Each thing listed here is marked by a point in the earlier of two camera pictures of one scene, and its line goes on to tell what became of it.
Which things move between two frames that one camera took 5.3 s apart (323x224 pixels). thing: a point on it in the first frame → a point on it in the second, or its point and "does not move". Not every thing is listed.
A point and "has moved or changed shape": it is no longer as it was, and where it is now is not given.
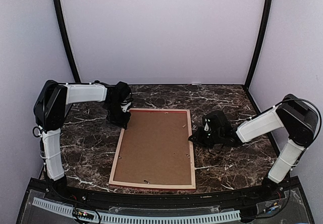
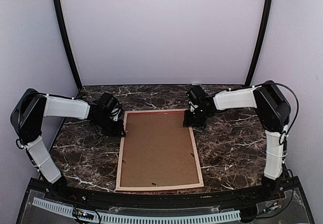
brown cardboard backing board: x=154 y=148 has moved or changed shape
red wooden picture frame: x=154 y=151 does not move
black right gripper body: x=208 y=140 → x=198 y=118
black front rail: x=161 y=198 does not move
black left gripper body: x=116 y=116 → x=108 y=127
